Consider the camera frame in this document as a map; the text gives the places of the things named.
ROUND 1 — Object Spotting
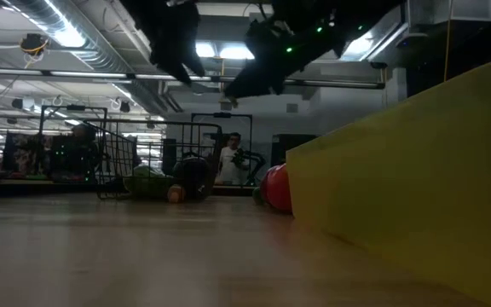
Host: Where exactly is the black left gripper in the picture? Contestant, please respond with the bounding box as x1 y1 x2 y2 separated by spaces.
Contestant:
121 0 206 84

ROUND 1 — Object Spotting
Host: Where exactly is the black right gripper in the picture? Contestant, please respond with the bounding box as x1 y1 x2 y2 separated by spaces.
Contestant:
223 19 315 99

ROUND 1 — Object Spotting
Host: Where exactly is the round red apple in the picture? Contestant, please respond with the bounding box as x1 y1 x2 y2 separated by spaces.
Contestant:
260 163 293 214

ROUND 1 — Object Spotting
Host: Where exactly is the round dark purple vegetable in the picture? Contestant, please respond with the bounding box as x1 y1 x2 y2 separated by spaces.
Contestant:
171 155 216 202

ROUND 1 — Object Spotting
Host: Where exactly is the small green white vegetable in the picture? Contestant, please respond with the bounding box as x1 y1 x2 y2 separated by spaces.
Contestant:
251 186 268 206

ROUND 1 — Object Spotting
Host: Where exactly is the striped green squash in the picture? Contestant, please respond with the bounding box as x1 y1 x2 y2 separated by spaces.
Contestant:
122 165 176 200

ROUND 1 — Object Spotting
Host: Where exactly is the small beige mushroom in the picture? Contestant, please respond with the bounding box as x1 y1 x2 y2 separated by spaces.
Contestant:
166 183 187 204

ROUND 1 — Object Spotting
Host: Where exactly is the ceiling light panel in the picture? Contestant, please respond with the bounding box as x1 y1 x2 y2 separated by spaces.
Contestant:
194 41 217 59
218 43 256 61

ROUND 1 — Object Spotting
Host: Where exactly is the black background cabinet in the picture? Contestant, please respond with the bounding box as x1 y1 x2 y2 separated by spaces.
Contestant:
270 134 319 168

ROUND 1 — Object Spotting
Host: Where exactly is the person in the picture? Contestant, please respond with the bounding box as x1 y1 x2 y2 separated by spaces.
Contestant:
216 131 251 187

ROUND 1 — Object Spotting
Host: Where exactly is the long grey horizontal bar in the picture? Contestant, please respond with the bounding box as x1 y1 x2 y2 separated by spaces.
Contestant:
0 67 385 90

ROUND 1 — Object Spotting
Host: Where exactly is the dark background workstation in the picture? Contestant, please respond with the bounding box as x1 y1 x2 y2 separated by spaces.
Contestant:
49 123 101 182

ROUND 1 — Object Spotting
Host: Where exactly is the yellow plastic bin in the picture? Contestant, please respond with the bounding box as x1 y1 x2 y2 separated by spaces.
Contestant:
286 57 491 307

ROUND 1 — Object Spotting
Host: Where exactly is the colourful poster board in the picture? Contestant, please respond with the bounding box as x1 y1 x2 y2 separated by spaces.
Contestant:
1 131 53 177

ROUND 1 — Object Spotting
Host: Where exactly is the grey ceiling box unit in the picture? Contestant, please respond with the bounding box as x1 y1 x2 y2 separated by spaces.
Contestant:
407 0 491 39

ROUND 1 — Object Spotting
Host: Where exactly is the black background rig frame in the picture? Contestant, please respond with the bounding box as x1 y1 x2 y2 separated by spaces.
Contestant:
190 112 254 188
38 104 108 184

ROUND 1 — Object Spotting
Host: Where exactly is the metal wire basket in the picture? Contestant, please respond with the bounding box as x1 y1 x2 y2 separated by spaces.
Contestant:
84 119 224 201

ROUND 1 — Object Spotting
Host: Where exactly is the silver ventilation duct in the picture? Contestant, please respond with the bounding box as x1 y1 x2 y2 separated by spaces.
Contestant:
6 0 182 114

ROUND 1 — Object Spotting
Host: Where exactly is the black yellow cord reel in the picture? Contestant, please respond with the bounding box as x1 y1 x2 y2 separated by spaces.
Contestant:
18 32 50 59

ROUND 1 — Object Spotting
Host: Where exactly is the hanging yellow cord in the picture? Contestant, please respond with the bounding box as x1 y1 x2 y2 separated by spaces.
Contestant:
443 0 453 82

